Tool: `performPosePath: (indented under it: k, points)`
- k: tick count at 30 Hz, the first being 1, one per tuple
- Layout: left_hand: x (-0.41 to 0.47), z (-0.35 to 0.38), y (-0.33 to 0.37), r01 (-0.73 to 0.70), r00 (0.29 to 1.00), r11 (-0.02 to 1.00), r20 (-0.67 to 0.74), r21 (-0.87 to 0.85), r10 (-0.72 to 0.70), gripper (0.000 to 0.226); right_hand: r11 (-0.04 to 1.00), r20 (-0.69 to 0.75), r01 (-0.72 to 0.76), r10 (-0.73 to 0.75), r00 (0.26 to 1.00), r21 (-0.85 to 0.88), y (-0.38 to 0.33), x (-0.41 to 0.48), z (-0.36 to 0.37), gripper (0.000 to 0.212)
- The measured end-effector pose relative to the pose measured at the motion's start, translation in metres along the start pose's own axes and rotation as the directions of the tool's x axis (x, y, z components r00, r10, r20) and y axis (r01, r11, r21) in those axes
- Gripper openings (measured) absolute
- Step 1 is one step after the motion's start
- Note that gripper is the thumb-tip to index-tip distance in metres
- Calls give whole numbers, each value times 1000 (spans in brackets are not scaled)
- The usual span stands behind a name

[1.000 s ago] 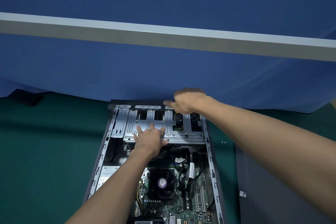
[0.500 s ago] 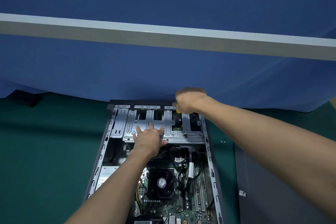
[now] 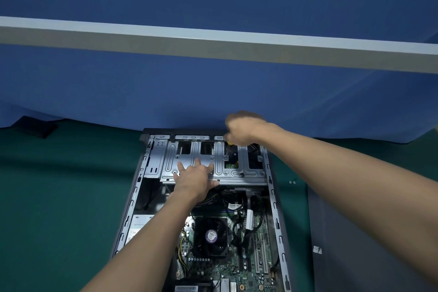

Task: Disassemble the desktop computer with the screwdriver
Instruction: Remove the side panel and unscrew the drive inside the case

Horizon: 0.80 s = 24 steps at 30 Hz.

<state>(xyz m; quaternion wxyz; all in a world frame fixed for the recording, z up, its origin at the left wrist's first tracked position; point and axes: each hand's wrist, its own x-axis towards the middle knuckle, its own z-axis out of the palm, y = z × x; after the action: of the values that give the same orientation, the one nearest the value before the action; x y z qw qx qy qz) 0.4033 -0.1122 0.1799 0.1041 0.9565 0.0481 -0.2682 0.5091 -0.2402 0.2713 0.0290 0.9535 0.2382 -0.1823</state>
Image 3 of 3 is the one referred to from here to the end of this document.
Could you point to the person's left hand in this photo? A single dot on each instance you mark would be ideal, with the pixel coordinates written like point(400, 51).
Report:
point(194, 179)

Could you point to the person's right hand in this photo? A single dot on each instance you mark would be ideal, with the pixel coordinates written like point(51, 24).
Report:
point(248, 129)

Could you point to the silver metal drive cage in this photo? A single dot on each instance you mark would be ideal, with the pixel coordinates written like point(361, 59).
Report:
point(232, 172)

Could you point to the desktop computer case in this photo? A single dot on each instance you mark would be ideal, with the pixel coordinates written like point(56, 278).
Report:
point(137, 192)

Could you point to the silver power supply unit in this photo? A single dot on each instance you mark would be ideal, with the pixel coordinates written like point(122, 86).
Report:
point(138, 225)

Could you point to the black side panel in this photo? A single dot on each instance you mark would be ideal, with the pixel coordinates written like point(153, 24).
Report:
point(359, 268)

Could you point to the person's right forearm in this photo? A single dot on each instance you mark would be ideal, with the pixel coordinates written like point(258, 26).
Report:
point(359, 185)

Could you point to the person's left forearm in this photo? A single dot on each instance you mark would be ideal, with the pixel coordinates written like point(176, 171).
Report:
point(140, 254)

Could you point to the blue cloth curtain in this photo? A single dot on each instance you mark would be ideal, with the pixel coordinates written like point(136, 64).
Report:
point(171, 96)

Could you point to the green floor mat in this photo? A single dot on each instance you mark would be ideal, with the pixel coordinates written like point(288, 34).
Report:
point(51, 199)

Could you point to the black flat base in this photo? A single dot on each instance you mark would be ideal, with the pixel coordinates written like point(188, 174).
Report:
point(34, 127)

